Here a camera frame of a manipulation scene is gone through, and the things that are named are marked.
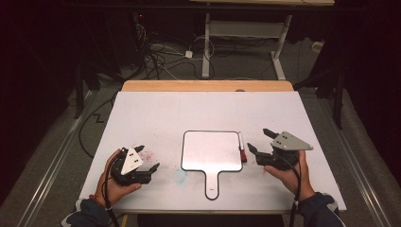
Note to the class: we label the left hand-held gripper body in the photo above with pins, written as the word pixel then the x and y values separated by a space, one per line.
pixel 130 162

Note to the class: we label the wooden table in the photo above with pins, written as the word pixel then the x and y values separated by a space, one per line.
pixel 205 85

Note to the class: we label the person's right hand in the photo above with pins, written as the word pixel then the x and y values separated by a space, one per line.
pixel 291 183

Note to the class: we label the red whiteboard marker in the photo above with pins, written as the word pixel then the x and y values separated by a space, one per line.
pixel 242 151

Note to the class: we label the white power adapter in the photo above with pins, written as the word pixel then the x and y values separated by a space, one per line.
pixel 188 54

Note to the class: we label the metal floor rail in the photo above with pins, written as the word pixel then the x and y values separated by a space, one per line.
pixel 53 164
pixel 356 164

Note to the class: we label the large white cover board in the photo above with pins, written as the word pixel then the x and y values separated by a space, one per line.
pixel 205 110

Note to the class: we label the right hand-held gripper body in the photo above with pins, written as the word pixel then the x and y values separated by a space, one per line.
pixel 288 143

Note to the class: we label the white metal desk frame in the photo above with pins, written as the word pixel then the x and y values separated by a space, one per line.
pixel 246 29

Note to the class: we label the black stand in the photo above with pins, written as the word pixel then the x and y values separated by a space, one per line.
pixel 80 91
pixel 337 94

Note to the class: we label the person's left hand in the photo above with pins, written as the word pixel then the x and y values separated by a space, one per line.
pixel 115 190

